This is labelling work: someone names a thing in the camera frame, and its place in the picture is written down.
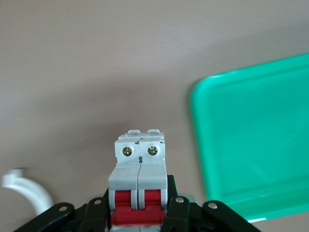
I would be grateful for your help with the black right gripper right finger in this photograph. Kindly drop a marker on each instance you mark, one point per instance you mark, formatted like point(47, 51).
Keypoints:
point(212, 212)

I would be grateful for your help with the small white curved clip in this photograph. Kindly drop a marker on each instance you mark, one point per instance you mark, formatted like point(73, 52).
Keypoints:
point(33, 191)

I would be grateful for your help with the white red circuit breaker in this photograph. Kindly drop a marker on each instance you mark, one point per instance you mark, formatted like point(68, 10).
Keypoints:
point(137, 174)

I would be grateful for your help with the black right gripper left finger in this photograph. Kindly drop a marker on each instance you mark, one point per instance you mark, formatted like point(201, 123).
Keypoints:
point(62, 213)

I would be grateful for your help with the green plastic tray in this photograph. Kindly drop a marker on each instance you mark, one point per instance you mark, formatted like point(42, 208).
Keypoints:
point(253, 140)

